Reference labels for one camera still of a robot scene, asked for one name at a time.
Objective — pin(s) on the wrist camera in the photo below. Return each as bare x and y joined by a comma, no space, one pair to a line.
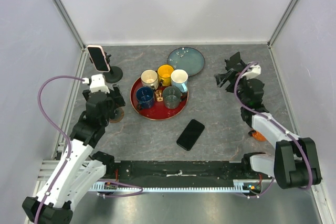
253,71
96,84

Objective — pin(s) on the orange mug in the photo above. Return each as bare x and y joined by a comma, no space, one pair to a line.
257,135

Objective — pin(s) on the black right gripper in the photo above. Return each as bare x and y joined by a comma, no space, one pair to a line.
230,76

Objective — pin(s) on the grey-green ceramic mug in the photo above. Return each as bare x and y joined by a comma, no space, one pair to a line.
171,97

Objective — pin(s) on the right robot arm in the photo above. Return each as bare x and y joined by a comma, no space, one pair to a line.
295,163

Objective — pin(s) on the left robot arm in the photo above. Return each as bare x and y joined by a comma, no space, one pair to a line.
57,200

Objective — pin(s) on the phone in pink case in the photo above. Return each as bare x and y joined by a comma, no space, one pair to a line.
98,58

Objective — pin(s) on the round red tray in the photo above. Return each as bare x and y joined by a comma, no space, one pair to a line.
158,111

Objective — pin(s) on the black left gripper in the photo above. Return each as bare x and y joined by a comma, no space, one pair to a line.
113,105

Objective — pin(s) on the yellow ceramic mug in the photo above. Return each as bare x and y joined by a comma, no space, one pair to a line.
164,74

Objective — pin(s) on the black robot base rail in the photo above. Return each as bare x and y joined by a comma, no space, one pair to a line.
184,174

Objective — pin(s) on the black folding phone stand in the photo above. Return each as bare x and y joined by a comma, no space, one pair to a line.
235,63

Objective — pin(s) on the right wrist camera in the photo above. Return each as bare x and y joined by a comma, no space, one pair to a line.
253,71

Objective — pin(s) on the teal ceramic plate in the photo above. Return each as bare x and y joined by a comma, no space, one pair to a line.
188,59

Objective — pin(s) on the black round-base phone stand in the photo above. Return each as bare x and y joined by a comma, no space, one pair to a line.
115,73

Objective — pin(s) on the black phone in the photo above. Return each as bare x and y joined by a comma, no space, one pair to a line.
190,134

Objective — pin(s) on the dark blue mug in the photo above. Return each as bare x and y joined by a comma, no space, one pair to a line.
145,98

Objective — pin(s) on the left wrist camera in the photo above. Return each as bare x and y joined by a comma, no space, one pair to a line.
96,84

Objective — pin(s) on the small gold brown ornament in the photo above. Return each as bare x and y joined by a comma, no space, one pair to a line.
158,95

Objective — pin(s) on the slotted cable duct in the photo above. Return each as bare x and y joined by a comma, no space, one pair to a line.
109,187

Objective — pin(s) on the light blue mug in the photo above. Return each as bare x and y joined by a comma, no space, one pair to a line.
179,79

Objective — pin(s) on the cream ceramic mug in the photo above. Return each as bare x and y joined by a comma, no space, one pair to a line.
149,78

